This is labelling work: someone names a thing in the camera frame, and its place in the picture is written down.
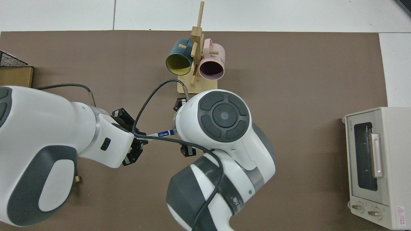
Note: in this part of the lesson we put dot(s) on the blue and white marker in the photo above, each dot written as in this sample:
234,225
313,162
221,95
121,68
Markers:
162,133

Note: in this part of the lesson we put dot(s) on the wooden plate rack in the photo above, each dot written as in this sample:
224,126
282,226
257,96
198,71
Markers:
77,179

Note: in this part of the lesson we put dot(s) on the dark blue mug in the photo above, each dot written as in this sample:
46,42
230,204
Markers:
178,61

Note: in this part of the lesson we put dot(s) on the pink mug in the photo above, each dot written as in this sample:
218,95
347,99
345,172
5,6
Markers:
212,65

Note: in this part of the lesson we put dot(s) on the wooden cup stand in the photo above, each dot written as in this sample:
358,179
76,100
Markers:
192,35

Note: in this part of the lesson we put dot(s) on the brown table cloth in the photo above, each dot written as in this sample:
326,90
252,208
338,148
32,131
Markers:
305,80

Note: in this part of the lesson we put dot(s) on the pale toaster oven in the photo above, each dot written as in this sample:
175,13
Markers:
372,160

